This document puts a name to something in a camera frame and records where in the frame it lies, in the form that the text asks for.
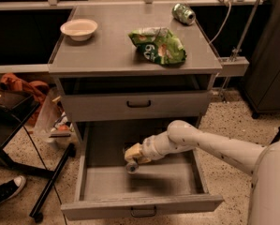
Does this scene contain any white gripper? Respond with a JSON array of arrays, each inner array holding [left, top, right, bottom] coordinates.
[[125, 132, 176, 164]]

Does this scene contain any blue silver redbull can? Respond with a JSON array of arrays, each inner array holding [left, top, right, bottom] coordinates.
[[125, 159, 139, 173]]

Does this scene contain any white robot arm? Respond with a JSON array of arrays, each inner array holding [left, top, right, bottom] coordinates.
[[125, 120, 280, 225]]

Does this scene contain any open grey middle drawer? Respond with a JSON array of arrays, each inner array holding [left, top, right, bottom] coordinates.
[[61, 119, 223, 220]]

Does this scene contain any closed grey top drawer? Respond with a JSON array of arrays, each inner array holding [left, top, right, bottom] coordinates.
[[61, 91, 211, 122]]

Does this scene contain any grey drawer cabinet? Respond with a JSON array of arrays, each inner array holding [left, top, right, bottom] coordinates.
[[49, 4, 221, 140]]

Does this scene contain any green soda can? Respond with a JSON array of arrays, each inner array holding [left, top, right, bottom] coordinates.
[[171, 4, 196, 25]]

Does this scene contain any clear plastic bag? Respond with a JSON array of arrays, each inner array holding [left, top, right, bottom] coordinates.
[[34, 87, 75, 149]]

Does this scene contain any green chip bag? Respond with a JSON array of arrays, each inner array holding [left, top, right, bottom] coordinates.
[[128, 27, 186, 65]]

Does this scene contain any black rolling stand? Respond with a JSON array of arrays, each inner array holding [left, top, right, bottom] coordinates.
[[0, 86, 77, 224]]

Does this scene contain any white paper bowl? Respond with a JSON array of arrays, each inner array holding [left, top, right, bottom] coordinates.
[[60, 19, 98, 41]]

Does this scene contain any dark cabinet at right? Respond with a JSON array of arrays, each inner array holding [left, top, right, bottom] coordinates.
[[242, 0, 280, 119]]

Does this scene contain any black sneaker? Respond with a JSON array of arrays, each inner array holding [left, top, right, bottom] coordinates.
[[0, 175, 26, 204]]

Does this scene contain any orange cloth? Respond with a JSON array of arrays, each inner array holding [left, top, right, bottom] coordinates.
[[0, 73, 50, 126]]

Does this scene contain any metal pole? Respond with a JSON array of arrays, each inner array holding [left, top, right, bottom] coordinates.
[[218, 0, 260, 102]]

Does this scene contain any black top drawer handle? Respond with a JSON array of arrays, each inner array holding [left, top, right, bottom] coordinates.
[[126, 100, 152, 108]]

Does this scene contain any black drawer handle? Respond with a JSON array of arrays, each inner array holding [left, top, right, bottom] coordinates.
[[130, 206, 157, 218], [126, 100, 152, 108]]

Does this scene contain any black middle drawer handle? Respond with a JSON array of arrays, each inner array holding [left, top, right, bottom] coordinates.
[[130, 206, 157, 218]]

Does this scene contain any black cable on floor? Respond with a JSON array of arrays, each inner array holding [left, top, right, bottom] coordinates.
[[21, 122, 68, 225]]

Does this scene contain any white cable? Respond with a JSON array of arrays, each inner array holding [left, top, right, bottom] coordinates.
[[208, 1, 233, 45]]

